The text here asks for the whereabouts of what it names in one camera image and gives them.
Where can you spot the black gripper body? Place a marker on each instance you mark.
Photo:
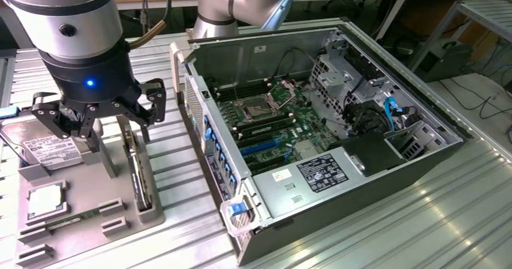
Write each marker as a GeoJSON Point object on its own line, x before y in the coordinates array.
{"type": "Point", "coordinates": [91, 71]}

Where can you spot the graphics card with metal bracket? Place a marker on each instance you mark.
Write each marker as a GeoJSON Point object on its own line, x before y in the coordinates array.
{"type": "Point", "coordinates": [139, 176]}

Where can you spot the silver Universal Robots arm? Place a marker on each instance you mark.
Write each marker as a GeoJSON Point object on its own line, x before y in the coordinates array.
{"type": "Point", "coordinates": [60, 11]}

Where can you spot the blue card retention clip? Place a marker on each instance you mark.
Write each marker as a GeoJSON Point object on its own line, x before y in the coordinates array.
{"type": "Point", "coordinates": [227, 167]}
{"type": "Point", "coordinates": [210, 137]}
{"type": "Point", "coordinates": [223, 157]}
{"type": "Point", "coordinates": [218, 148]}
{"type": "Point", "coordinates": [207, 122]}
{"type": "Point", "coordinates": [231, 178]}

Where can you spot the thin metal locking lever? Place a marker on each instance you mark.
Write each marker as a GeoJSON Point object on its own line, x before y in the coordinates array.
{"type": "Point", "coordinates": [238, 95]}

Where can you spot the CPU socket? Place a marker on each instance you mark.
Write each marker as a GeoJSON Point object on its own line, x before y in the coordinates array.
{"type": "Point", "coordinates": [255, 111]}

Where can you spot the RAM stick with white label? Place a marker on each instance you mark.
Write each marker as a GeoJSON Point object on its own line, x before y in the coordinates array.
{"type": "Point", "coordinates": [263, 128]}

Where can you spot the silver CPU chip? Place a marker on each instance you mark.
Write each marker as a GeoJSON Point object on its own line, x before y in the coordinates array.
{"type": "Point", "coordinates": [45, 200]}

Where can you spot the grey printed parts rack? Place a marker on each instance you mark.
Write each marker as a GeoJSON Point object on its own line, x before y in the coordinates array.
{"type": "Point", "coordinates": [80, 197]}

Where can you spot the blue expansion slot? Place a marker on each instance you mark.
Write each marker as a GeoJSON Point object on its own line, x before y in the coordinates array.
{"type": "Point", "coordinates": [259, 147]}

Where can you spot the metal socket cover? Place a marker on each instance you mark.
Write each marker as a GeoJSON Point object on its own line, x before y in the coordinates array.
{"type": "Point", "coordinates": [283, 93]}

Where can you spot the green motherboard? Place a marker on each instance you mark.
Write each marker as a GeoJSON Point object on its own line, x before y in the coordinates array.
{"type": "Point", "coordinates": [295, 122]}

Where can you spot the green RAM stick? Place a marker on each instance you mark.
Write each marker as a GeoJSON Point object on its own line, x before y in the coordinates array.
{"type": "Point", "coordinates": [76, 218]}

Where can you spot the blue case latch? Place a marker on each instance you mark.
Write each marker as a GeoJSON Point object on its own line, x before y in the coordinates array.
{"type": "Point", "coordinates": [237, 209]}

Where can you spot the silver chipset heatsink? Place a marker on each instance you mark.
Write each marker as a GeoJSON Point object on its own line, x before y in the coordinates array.
{"type": "Point", "coordinates": [307, 149]}

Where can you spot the open grey PC case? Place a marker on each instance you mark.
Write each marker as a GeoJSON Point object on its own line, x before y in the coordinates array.
{"type": "Point", "coordinates": [303, 41]}

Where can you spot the grey power supply unit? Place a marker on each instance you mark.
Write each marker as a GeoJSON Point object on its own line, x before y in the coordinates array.
{"type": "Point", "coordinates": [279, 188]}

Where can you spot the tall grey metal drive cage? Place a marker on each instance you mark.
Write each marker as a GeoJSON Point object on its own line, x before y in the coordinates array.
{"type": "Point", "coordinates": [340, 74]}

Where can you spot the black plastic shroud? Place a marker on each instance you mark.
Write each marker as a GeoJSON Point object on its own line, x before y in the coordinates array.
{"type": "Point", "coordinates": [372, 152]}

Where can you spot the grey perforated disk bay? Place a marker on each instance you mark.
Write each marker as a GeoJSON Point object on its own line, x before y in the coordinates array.
{"type": "Point", "coordinates": [420, 140]}

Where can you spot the black box device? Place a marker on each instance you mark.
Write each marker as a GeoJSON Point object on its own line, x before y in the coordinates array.
{"type": "Point", "coordinates": [444, 59]}

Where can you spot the spare metal slat table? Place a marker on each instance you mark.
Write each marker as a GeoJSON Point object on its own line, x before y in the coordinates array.
{"type": "Point", "coordinates": [492, 14]}

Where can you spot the black intrusion switch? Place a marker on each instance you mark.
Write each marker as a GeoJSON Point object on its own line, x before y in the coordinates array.
{"type": "Point", "coordinates": [206, 95]}

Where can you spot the hard disk with blue bracket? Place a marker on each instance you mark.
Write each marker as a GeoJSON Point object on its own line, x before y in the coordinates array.
{"type": "Point", "coordinates": [44, 155]}

